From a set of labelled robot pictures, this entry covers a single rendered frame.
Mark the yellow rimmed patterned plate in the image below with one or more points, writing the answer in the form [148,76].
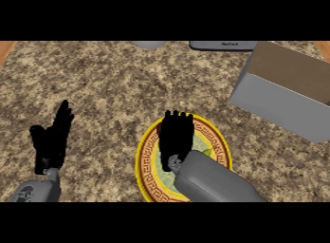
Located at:
[149,164]

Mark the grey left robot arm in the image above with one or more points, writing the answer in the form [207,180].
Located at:
[39,188]

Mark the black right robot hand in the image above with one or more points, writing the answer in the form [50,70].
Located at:
[174,136]

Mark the grey cardboard box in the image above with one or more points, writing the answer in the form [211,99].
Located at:
[289,95]

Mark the grey round container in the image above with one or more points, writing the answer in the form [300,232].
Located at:
[148,44]

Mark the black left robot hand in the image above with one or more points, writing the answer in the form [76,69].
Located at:
[52,142]

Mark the grey flat appliance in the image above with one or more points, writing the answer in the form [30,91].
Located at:
[222,46]

